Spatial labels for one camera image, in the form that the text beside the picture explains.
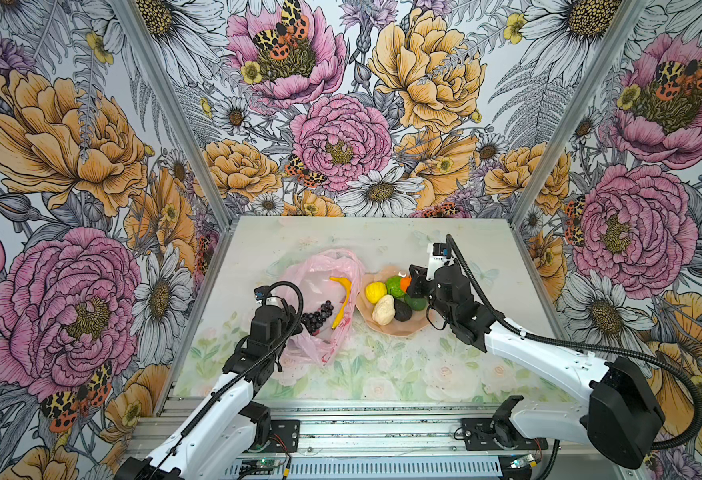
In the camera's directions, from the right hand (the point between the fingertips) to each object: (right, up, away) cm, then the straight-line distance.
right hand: (408, 275), depth 81 cm
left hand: (-32, -11, +3) cm, 34 cm away
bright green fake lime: (-3, -4, +13) cm, 14 cm away
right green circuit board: (+24, -43, -10) cm, 51 cm away
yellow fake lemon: (-9, -6, +11) cm, 15 cm away
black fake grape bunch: (-27, -15, +10) cm, 32 cm away
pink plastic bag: (-28, -1, +16) cm, 32 cm away
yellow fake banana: (-17, -4, +17) cm, 25 cm away
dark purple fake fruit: (0, -12, +10) cm, 15 cm away
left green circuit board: (-36, -43, -10) cm, 57 cm away
